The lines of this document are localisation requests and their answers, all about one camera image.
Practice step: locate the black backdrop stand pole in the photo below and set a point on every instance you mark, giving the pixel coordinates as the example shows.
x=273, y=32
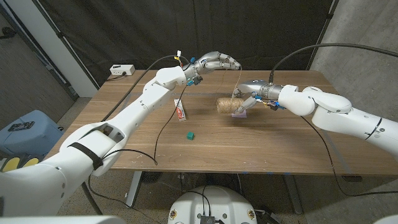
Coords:
x=324, y=31
x=77, y=59

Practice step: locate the white red toothpaste tube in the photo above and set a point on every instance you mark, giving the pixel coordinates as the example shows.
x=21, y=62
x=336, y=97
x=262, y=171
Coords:
x=180, y=110

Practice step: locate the small green block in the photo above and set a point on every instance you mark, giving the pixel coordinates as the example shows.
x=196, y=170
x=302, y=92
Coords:
x=190, y=135

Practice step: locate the black wall rail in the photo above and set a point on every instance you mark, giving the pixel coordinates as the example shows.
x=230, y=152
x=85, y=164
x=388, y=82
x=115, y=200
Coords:
x=63, y=82

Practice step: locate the black backdrop curtain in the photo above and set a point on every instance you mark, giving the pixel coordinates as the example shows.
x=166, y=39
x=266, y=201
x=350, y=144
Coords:
x=186, y=31

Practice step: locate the black torso port module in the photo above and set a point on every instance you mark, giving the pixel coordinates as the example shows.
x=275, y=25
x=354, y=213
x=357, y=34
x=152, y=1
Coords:
x=207, y=219

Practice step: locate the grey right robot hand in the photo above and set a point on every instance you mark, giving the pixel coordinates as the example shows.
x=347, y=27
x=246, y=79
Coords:
x=258, y=90

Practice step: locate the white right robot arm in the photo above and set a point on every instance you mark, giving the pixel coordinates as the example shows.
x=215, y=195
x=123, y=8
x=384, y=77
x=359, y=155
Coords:
x=342, y=112

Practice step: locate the white power box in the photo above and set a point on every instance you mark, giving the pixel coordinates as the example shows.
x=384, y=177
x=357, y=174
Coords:
x=122, y=69

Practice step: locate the yellow black foot pedal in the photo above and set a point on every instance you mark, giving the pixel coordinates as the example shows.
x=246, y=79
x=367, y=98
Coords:
x=11, y=164
x=30, y=161

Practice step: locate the pink sticky note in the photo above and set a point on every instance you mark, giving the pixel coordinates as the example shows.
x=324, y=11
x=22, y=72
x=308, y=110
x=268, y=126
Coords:
x=239, y=115

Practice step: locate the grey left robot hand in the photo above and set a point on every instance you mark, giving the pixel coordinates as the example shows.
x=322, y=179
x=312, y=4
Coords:
x=211, y=63

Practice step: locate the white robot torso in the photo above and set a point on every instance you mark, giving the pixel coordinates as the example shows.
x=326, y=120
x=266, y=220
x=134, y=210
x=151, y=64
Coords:
x=214, y=202

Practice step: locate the black wall hook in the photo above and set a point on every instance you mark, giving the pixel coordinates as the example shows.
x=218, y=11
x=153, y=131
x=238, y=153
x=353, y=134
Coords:
x=7, y=32

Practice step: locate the grey table leg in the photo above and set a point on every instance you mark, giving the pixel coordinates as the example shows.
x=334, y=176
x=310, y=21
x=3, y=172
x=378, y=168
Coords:
x=293, y=194
x=133, y=189

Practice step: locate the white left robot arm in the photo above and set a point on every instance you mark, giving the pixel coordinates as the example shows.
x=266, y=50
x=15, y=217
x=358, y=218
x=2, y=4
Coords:
x=93, y=149

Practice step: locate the brown twine spool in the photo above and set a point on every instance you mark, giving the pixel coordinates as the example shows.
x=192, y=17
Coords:
x=228, y=105

